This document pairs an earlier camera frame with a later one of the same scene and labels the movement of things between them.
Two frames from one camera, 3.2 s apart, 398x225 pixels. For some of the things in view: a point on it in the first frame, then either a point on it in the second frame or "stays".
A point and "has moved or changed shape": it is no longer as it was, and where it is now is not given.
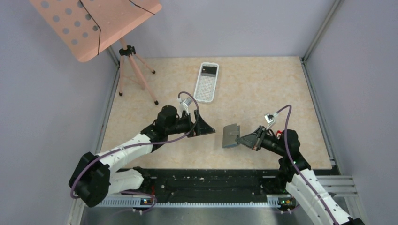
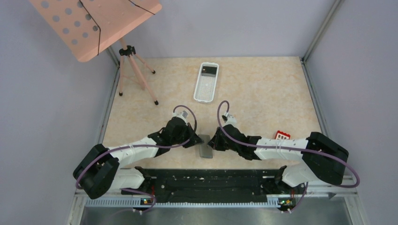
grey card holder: x=230 y=132 has moved or changed shape
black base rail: x=213 y=185 stays
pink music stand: x=87 y=27 stays
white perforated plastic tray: x=206 y=85 stays
